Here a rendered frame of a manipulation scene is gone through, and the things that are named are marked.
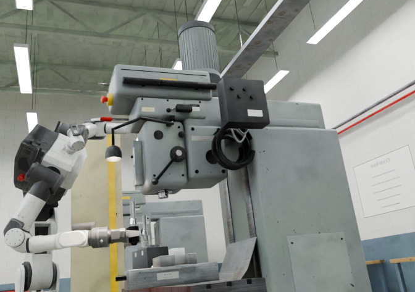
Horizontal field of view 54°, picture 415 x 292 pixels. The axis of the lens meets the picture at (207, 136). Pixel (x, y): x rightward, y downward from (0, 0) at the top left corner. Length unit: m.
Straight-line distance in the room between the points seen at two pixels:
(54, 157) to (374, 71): 5.66
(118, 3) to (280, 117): 6.81
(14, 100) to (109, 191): 8.47
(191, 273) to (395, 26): 5.67
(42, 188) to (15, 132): 9.61
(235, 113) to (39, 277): 1.27
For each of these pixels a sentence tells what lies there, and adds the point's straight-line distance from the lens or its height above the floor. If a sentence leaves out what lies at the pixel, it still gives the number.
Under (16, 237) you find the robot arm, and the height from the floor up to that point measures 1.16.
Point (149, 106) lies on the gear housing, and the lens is 1.88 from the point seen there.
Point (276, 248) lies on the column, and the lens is 1.80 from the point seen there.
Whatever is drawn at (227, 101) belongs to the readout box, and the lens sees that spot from 1.72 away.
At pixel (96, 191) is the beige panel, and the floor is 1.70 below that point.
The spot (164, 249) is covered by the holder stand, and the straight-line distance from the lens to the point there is 2.20.
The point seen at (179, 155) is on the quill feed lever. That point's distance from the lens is 1.82.
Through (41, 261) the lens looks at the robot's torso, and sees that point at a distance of 2.29.
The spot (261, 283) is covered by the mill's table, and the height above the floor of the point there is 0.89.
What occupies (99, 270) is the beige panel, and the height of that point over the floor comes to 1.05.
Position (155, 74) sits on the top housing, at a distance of 1.95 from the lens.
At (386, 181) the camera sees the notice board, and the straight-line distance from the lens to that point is 6.68.
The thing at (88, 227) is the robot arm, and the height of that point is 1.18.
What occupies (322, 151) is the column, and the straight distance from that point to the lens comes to 2.05.
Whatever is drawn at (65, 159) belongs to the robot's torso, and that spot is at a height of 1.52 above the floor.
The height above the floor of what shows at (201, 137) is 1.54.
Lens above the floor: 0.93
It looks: 19 degrees up
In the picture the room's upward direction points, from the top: 6 degrees counter-clockwise
